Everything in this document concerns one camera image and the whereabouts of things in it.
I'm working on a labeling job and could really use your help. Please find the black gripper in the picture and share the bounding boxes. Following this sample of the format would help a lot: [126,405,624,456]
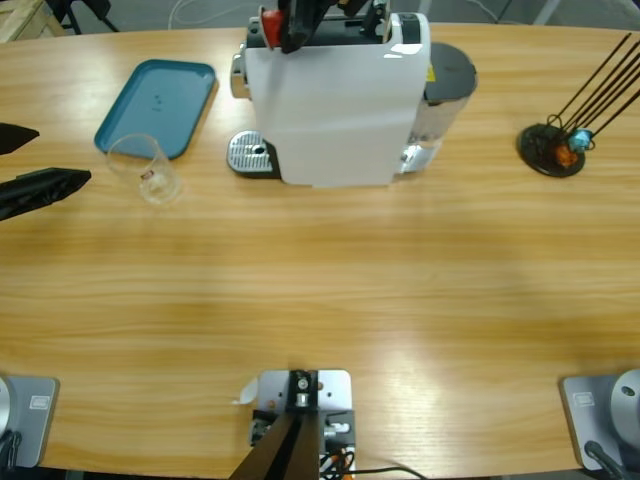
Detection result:
[278,0,391,54]

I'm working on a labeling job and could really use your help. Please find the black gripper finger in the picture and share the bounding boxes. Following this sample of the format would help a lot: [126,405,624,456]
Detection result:
[0,167,93,224]
[0,122,41,156]

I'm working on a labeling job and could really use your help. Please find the red coffee capsule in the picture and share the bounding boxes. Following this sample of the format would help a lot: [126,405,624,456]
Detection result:
[256,3,285,52]

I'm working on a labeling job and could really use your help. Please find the white capsule coffee machine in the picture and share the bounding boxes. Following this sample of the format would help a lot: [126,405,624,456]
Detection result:
[227,12,444,190]

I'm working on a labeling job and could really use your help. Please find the clear drinking glass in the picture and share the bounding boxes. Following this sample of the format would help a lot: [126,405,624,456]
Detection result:
[106,132,185,206]

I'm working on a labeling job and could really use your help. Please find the blue coffee capsule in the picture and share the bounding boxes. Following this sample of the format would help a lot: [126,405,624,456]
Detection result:
[569,127,595,151]

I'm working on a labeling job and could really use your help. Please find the wooden crate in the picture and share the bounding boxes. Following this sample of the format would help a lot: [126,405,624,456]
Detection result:
[0,0,66,45]

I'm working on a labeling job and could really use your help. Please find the teal plastic tray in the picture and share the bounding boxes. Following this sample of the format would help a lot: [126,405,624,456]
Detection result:
[93,58,220,161]

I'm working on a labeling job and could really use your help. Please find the black stand legs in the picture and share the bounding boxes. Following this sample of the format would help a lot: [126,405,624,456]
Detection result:
[47,0,121,35]

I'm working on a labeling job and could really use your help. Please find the grey metal leg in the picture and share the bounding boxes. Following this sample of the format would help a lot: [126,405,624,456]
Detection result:
[532,0,561,26]

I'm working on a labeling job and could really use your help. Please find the black capsule holder with rods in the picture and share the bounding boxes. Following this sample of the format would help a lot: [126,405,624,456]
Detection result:
[517,32,640,179]

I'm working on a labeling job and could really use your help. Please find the white paper tag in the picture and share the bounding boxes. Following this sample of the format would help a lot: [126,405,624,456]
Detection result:
[229,377,261,407]

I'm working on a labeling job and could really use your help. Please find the black base cable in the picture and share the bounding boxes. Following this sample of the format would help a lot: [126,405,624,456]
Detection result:
[0,430,24,471]
[583,439,629,480]

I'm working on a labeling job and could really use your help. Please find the white block with dark post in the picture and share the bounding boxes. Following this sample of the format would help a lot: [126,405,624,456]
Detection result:
[229,368,357,480]

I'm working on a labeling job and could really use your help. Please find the orange wires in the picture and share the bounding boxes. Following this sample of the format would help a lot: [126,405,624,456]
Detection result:
[319,447,357,474]

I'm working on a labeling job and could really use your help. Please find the black cable under white block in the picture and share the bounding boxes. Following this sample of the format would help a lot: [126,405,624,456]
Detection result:
[349,466,434,480]

